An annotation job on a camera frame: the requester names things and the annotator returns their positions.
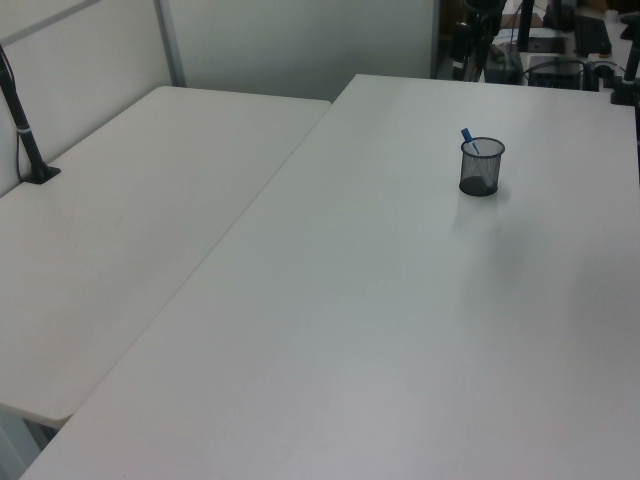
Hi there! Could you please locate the blue and white marker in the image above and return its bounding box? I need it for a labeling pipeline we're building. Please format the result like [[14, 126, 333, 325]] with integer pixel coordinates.
[[460, 127, 482, 157]]

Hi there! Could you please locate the black monitor pole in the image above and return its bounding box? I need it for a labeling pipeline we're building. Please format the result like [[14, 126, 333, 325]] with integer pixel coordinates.
[[516, 0, 535, 52]]

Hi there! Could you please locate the black tripod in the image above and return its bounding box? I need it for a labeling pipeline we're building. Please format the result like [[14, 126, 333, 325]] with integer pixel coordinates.
[[451, 0, 503, 82]]

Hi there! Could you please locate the black camera pole with clamp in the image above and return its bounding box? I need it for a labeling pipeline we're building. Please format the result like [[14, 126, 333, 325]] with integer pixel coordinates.
[[0, 42, 62, 187]]

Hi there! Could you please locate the black clamp stand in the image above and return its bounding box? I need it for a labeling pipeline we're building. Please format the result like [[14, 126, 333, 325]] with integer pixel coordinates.
[[608, 13, 640, 107]]

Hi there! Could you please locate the white side table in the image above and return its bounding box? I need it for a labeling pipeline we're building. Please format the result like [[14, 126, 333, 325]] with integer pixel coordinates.
[[0, 85, 334, 428]]

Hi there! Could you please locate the black mesh pen cup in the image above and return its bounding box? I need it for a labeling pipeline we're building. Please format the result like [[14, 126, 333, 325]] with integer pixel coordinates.
[[458, 136, 506, 197]]

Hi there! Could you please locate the black electronics box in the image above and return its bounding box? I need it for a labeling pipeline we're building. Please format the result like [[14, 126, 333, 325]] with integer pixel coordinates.
[[523, 55, 587, 90]]

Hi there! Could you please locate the grey partition frame post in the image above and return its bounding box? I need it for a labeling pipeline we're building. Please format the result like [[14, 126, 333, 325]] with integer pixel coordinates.
[[153, 0, 188, 88]]

